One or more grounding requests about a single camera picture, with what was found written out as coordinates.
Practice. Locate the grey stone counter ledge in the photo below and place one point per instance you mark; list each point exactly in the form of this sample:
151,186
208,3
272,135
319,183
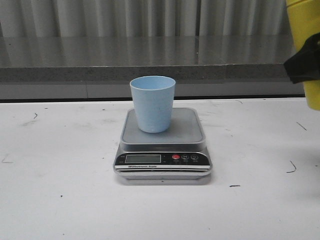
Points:
87,68

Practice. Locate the yellow squeeze bottle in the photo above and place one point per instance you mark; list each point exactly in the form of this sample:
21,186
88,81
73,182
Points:
304,20

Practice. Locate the silver digital kitchen scale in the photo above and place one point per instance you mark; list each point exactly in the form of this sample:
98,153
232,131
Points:
176,156

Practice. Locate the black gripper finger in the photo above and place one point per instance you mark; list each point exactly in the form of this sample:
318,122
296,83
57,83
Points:
305,64

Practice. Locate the light blue plastic cup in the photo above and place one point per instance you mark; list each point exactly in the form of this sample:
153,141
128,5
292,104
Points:
153,98

